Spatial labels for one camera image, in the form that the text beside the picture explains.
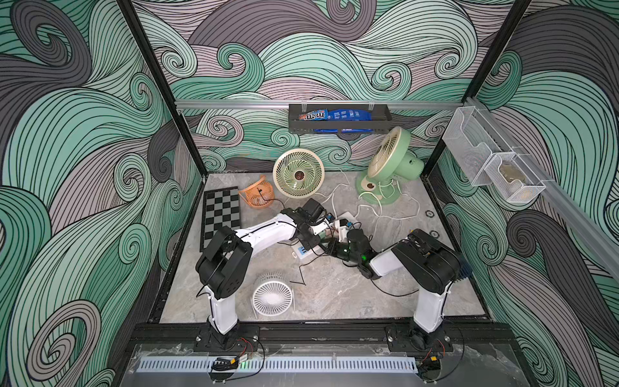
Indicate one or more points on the dark blue fan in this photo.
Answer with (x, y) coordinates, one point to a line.
(465, 271)

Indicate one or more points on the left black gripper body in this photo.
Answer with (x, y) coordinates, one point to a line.
(309, 239)

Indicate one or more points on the black white chessboard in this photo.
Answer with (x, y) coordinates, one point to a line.
(220, 208)

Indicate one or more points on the perforated white metal strip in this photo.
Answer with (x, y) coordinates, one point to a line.
(285, 364)

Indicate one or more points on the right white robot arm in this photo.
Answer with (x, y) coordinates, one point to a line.
(433, 265)

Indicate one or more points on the green pedestal desk fan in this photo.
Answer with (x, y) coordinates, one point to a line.
(393, 159)

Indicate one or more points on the black wall basket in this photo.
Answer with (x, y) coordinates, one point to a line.
(382, 120)

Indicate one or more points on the blue candy packet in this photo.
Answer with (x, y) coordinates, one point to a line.
(348, 115)

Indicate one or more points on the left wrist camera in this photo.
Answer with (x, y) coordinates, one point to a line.
(316, 216)

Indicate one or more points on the clear plastic wall bin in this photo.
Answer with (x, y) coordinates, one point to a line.
(486, 159)

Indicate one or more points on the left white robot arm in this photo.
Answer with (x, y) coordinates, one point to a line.
(224, 263)

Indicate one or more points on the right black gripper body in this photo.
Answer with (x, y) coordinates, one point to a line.
(344, 249)

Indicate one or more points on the white power strip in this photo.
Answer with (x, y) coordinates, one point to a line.
(305, 255)

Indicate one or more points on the round green cream fan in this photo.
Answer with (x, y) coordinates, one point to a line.
(298, 173)

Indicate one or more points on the white small desk fan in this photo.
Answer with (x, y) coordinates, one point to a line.
(272, 295)

